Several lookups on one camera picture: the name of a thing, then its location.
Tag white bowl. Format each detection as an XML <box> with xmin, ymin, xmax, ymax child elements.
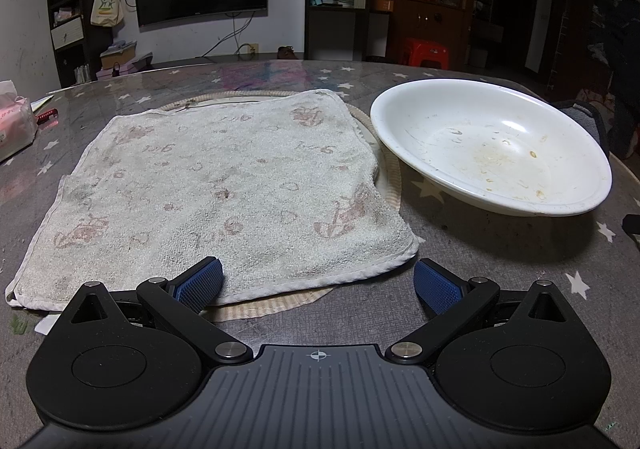
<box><xmin>370</xmin><ymin>78</ymin><xmax>613</xmax><ymax>218</ymax></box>

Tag tissue pack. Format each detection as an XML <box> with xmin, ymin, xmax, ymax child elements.
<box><xmin>0</xmin><ymin>80</ymin><xmax>39</xmax><ymax>164</ymax></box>

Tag white stained towel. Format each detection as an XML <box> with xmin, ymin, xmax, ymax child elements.
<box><xmin>5</xmin><ymin>90</ymin><xmax>420</xmax><ymax>310</ymax></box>

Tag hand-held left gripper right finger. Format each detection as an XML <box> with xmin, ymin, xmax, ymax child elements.
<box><xmin>385</xmin><ymin>257</ymin><xmax>571</xmax><ymax>366</ymax></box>

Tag grey star-print tablecloth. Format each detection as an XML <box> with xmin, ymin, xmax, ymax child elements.
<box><xmin>0</xmin><ymin>59</ymin><xmax>640</xmax><ymax>449</ymax></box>

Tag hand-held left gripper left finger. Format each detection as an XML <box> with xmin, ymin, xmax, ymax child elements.
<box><xmin>70</xmin><ymin>256</ymin><xmax>253</xmax><ymax>366</ymax></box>

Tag brown cardboard box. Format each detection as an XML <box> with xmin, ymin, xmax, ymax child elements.
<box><xmin>100</xmin><ymin>41</ymin><xmax>138</xmax><ymax>70</ymax></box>

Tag round woven mat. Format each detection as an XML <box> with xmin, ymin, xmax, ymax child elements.
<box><xmin>157</xmin><ymin>90</ymin><xmax>404</xmax><ymax>322</ymax></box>

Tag red plastic stool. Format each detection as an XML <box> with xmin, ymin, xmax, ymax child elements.
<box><xmin>402</xmin><ymin>38</ymin><xmax>453</xmax><ymax>68</ymax></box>

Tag dark doorway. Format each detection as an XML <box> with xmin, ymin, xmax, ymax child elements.
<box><xmin>495</xmin><ymin>0</ymin><xmax>543</xmax><ymax>77</ymax></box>

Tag dark open shelf unit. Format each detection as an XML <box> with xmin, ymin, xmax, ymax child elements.
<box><xmin>46</xmin><ymin>0</ymin><xmax>101</xmax><ymax>90</ymax></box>

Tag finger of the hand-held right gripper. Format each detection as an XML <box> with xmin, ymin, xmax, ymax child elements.
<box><xmin>623</xmin><ymin>214</ymin><xmax>640</xmax><ymax>251</ymax></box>

